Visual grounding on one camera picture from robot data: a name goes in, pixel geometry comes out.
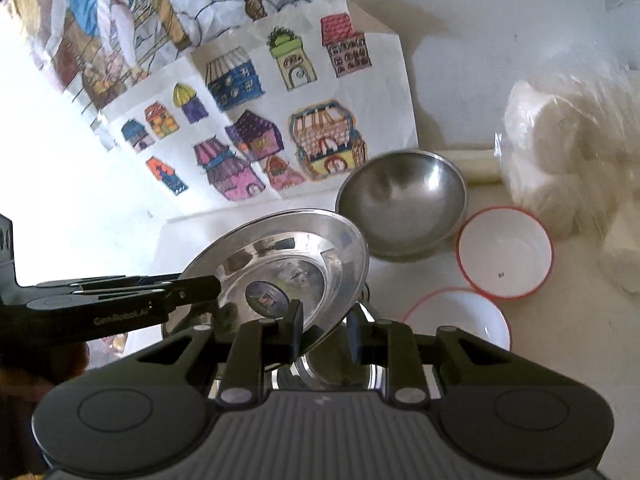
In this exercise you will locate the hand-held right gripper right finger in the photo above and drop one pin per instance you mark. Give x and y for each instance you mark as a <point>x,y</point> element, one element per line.
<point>356,332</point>

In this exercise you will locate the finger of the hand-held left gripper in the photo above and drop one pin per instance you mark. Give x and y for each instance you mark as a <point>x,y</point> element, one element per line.
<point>200,291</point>
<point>110,281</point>

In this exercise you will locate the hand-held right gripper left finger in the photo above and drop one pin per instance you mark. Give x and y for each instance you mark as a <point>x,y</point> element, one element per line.
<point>296,321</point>

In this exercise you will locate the plain steel plate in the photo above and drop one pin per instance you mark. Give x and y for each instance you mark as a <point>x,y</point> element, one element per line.
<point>340,375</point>

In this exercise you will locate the steel plate with round label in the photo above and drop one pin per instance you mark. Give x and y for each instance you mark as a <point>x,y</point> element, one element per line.
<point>280,265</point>

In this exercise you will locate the white bowl with red rim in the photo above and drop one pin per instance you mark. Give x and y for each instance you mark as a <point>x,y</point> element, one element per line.
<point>465,315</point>

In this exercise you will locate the steel bowl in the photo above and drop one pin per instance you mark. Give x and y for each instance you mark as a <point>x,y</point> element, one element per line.
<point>400,200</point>

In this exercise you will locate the white bowl with dark speck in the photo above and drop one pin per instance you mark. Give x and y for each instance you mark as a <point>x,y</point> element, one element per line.
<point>505,260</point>

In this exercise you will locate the coloured houses drawing sheet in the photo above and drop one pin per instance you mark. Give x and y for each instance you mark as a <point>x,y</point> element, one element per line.
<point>270,110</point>

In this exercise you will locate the white candle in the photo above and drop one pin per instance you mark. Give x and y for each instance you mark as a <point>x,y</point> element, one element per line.
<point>475,165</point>

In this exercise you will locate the coloured figure drawing sheet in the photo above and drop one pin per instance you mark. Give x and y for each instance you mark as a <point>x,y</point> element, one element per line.
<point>95,20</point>

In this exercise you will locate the clear plastic bag white contents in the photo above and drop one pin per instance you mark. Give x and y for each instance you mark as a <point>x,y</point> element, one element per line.
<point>565,160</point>

